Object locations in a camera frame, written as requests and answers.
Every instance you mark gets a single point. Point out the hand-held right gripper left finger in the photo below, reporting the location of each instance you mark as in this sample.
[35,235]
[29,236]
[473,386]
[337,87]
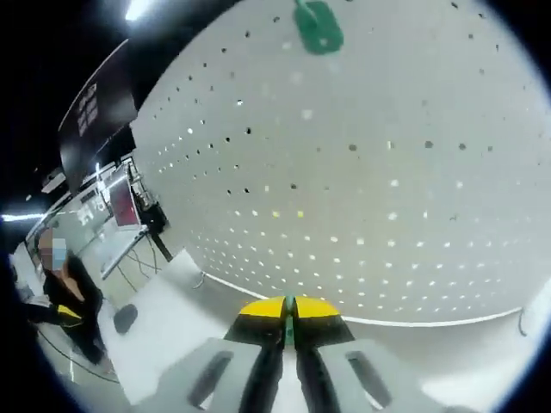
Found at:
[258,353]

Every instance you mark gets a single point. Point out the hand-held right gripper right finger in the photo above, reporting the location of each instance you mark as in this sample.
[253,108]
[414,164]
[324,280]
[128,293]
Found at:
[318,353]

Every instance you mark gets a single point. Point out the green hook assembly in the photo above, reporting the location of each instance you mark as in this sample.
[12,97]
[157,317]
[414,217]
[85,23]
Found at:
[290,310]
[320,34]

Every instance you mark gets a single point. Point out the white perforated mounting plate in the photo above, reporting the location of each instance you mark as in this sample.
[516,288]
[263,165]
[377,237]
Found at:
[344,193]

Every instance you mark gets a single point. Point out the black computer mouse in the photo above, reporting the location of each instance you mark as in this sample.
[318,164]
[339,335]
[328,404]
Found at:
[125,318]

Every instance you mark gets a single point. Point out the white side table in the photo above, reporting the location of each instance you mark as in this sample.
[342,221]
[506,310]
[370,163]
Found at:
[120,254]

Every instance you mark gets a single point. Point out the bright ceiling light panel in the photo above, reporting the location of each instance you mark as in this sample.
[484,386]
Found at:
[21,216]
[138,8]

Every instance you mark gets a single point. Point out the red display screen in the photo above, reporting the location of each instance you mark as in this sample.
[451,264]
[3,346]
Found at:
[125,202]

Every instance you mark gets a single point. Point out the black bulky object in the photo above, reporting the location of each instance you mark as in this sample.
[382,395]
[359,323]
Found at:
[152,217]

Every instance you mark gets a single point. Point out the large dark wall display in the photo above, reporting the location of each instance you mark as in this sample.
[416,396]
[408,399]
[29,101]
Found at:
[99,120]

